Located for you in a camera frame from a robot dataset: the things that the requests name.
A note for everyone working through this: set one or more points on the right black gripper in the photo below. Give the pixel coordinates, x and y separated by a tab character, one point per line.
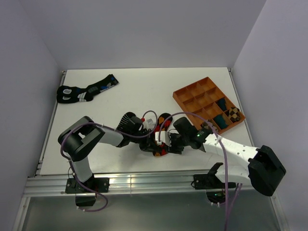
173	149

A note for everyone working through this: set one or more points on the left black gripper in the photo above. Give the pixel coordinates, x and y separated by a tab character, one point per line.
148	145

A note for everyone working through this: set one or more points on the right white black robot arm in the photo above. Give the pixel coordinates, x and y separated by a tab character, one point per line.
247	165

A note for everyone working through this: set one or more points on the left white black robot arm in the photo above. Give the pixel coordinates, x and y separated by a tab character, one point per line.
79	140

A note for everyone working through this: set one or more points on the brown argyle rolled sock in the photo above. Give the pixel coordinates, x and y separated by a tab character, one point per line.
234	114
210	125

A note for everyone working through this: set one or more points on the black white striped sock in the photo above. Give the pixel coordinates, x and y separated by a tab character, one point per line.
123	124

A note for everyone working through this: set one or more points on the orange compartment tray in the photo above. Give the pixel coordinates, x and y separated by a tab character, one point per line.
200	98

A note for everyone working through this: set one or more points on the dark teal rolled sock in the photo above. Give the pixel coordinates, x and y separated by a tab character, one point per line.
222	104

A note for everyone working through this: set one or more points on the black blue sport sock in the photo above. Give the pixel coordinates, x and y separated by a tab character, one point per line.
67	94

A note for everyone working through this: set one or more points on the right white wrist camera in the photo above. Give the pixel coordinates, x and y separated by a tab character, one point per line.
162	138

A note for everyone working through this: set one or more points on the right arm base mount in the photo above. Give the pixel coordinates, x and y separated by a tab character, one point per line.
206	182

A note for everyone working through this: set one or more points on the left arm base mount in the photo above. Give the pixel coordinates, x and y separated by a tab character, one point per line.
93	184

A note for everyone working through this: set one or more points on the aluminium frame rail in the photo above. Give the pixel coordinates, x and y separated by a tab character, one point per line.
139	90

